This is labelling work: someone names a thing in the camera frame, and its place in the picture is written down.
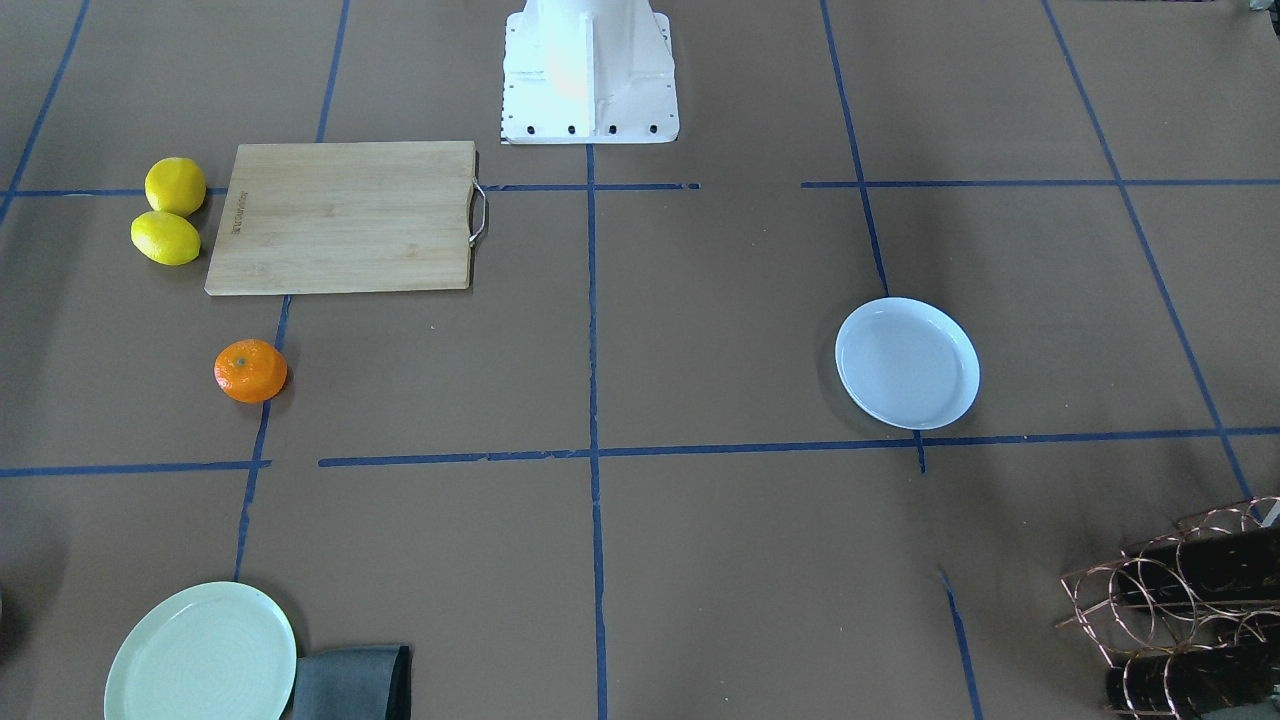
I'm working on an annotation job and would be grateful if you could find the orange fruit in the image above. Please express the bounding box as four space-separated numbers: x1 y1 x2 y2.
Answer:
212 340 289 404

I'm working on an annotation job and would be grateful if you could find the white blue plate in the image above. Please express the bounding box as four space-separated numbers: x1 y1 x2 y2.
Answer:
835 297 982 430

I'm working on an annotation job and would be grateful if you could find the light green plate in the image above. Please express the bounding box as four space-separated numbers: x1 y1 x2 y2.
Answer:
102 582 298 719

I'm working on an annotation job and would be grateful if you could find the wooden cutting board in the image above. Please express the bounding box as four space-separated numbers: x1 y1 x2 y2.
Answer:
204 140 488 297

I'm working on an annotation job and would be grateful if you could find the dark grey folded cloth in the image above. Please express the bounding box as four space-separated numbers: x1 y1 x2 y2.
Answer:
292 644 412 719

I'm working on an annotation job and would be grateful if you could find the lower yellow lemon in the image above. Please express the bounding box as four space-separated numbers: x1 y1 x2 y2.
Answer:
131 210 202 266

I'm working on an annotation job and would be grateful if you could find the yellow lemon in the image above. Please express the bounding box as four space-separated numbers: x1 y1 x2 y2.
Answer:
131 210 202 266
143 158 209 217

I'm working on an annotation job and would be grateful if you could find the upper yellow lemon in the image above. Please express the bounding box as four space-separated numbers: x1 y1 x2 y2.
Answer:
143 158 209 217

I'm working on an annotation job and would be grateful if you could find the dark wine bottle upper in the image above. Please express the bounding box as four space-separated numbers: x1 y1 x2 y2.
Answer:
1111 527 1279 611

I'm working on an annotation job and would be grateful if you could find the dark wine bottle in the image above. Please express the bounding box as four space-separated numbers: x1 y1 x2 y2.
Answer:
1111 527 1279 611
1105 644 1279 719

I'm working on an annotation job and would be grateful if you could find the dark wine bottle lower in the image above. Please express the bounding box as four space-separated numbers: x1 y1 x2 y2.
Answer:
1105 644 1279 719

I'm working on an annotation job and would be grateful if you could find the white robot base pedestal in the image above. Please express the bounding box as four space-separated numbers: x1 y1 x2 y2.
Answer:
500 1 681 145

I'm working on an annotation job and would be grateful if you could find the copper wire bottle rack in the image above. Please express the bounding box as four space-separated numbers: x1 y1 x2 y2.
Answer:
1060 496 1279 719

